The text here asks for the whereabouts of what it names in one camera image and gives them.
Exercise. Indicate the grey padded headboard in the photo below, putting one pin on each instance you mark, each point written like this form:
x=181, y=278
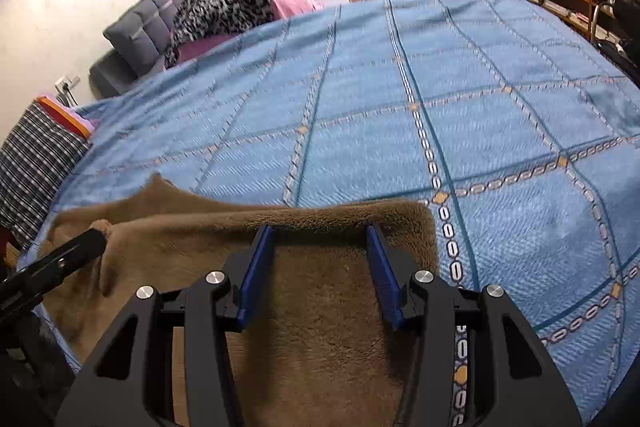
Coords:
x=140, y=32

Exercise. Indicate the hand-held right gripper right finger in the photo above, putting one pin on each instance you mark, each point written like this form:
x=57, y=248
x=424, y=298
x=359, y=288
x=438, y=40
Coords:
x=385, y=277

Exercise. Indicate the blue patterned blanket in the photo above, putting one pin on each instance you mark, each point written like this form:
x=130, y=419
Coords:
x=400, y=107

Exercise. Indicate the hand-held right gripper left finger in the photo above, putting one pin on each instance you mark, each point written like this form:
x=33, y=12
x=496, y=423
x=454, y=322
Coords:
x=255, y=277

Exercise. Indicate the brown fleece pants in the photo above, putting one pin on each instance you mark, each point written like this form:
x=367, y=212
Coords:
x=310, y=357

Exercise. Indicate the dark plaid pillow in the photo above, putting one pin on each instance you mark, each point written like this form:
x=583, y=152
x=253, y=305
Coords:
x=35, y=167

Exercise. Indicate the white wall socket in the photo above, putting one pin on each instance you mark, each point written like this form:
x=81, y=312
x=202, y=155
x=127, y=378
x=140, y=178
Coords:
x=67, y=83

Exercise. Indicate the leopard print blanket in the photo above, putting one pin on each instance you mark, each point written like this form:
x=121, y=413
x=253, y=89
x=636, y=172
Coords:
x=225, y=7

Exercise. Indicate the black chair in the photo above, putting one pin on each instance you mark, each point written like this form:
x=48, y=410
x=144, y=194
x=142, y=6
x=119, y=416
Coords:
x=627, y=7

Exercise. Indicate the orange and pink folded cloth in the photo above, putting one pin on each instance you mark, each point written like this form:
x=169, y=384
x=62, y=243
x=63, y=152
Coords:
x=75, y=119

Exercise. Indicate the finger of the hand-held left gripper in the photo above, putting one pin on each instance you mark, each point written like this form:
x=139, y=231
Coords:
x=55, y=267

